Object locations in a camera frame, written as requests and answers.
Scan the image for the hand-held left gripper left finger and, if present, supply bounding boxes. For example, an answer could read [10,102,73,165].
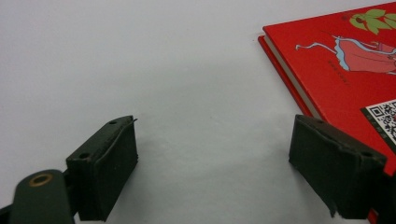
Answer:
[65,116,139,223]

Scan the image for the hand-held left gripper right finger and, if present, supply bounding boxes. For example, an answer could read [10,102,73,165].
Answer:
[289,114,388,219]

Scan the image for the red book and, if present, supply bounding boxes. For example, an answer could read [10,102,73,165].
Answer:
[257,1,396,224]

